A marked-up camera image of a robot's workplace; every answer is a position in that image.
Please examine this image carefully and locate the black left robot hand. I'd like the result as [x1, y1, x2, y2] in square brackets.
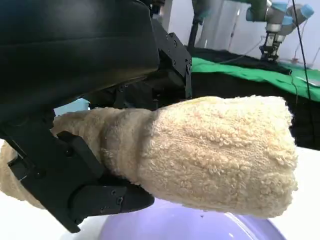
[0, 0, 193, 234]

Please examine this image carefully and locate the beige towel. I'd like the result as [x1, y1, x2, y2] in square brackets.
[0, 95, 299, 219]

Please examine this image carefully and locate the black cloth backdrop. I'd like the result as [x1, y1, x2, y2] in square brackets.
[183, 44, 320, 151]

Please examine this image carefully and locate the green cloth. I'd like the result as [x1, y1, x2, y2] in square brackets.
[191, 56, 320, 103]

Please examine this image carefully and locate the lilac plate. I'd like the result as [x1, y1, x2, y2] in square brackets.
[101, 199, 287, 240]

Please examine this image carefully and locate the black hanging cable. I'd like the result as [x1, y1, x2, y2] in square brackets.
[291, 0, 312, 101]

